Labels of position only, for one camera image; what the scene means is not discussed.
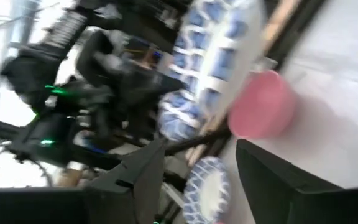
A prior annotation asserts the blue white patterned bowl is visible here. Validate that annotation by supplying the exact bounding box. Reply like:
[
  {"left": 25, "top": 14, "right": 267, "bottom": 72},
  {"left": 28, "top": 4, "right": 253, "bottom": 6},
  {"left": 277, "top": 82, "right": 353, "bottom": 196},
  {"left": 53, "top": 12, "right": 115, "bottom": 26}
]
[{"left": 156, "top": 0, "right": 269, "bottom": 142}]

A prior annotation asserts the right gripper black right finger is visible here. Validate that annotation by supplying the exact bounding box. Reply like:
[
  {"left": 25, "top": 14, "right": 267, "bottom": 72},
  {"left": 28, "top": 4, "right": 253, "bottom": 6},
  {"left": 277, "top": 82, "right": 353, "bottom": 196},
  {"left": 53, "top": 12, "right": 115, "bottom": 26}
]
[{"left": 234, "top": 138, "right": 346, "bottom": 224}]

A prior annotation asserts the blue white patterned plate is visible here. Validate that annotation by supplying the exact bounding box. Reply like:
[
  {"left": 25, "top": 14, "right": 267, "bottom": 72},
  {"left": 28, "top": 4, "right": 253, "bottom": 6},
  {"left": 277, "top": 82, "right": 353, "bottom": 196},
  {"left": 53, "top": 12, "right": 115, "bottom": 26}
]
[{"left": 182, "top": 156, "right": 232, "bottom": 224}]

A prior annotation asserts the pink bowl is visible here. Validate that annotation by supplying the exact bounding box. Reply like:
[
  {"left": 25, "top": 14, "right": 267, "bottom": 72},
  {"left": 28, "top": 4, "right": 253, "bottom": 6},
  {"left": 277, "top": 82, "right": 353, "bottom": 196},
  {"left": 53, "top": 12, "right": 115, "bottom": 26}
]
[{"left": 227, "top": 69, "right": 298, "bottom": 140}]

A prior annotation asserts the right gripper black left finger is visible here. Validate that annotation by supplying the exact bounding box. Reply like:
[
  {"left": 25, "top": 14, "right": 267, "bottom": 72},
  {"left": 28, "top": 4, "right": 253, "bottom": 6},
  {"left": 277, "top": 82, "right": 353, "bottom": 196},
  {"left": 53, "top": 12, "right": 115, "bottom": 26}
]
[{"left": 84, "top": 139, "right": 167, "bottom": 224}]

